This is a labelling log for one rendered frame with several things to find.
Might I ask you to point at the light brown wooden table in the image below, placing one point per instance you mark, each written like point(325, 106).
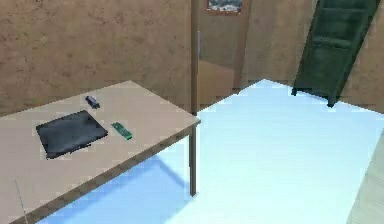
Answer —
point(146, 110)

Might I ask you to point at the green remote control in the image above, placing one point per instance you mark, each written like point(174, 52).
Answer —
point(121, 130)

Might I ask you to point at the small black device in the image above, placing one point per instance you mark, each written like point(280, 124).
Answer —
point(92, 102)

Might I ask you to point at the black closed laptop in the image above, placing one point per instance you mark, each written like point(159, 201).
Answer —
point(70, 133)

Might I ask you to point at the dark green shelf unit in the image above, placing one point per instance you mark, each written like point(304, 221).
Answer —
point(330, 50)

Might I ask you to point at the beige furniture edge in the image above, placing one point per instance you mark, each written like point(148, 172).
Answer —
point(370, 186)

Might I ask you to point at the framed wall picture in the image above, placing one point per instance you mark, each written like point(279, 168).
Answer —
point(225, 5)

